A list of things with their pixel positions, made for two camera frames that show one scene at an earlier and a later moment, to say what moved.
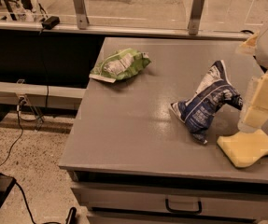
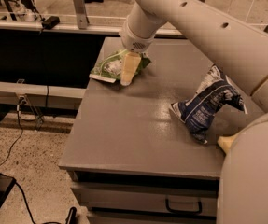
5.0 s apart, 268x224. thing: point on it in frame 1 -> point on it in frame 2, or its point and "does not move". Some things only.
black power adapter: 50,22 does not move
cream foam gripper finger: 267,96 -> 133,58
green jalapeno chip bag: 119,64 does not move
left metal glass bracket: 79,7 does not move
